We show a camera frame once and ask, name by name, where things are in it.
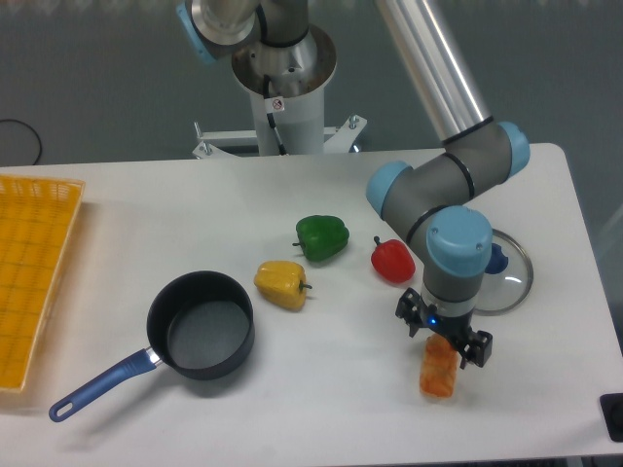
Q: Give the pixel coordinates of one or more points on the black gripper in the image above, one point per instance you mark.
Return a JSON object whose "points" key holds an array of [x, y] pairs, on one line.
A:
{"points": [[451, 320]]}

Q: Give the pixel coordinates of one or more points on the orange bread roll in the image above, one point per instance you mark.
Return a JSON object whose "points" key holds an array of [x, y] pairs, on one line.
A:
{"points": [[438, 368]]}

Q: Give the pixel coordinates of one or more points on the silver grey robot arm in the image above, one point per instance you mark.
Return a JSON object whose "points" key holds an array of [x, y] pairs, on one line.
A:
{"points": [[426, 205]]}

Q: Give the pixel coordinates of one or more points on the glass lid blue knob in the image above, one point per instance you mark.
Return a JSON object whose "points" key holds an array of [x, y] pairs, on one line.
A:
{"points": [[507, 279]]}

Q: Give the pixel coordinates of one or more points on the red bell pepper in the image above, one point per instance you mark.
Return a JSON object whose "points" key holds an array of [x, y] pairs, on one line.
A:
{"points": [[392, 261]]}

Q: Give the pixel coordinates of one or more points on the green bell pepper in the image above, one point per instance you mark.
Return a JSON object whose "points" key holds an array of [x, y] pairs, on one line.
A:
{"points": [[321, 237]]}

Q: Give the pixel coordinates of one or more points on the yellow bell pepper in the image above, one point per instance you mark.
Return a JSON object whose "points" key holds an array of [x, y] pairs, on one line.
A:
{"points": [[282, 283]]}

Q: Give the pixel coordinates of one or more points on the black device at edge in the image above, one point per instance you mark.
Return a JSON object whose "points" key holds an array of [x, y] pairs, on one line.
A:
{"points": [[612, 409]]}

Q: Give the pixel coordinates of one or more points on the yellow plastic basket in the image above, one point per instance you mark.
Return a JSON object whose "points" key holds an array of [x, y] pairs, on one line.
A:
{"points": [[37, 219]]}

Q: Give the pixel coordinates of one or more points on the black saucepan blue handle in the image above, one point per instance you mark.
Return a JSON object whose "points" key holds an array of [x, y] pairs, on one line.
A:
{"points": [[201, 325]]}

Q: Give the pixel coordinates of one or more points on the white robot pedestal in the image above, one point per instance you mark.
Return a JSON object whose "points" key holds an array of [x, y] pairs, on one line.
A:
{"points": [[286, 90]]}

